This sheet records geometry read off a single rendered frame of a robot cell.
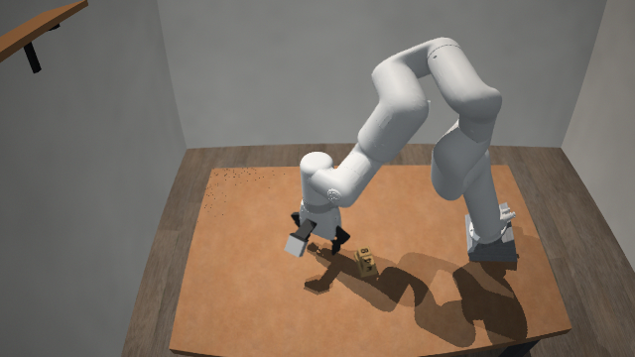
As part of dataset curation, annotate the tan number cube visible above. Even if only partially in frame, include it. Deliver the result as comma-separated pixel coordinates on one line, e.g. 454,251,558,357
357,246,372,263
360,255,375,273

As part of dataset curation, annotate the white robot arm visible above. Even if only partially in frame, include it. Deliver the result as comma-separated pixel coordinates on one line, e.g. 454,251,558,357
300,38,516,244

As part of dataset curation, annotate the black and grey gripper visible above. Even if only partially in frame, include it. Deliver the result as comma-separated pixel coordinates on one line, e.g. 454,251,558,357
291,201,350,256

